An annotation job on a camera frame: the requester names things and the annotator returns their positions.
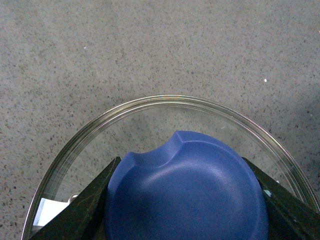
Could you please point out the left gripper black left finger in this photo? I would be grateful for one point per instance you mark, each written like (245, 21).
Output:
(78, 219)

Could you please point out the glass lid with blue knob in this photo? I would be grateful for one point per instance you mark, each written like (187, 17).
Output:
(182, 174)

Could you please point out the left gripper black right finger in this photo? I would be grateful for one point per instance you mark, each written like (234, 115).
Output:
(289, 218)

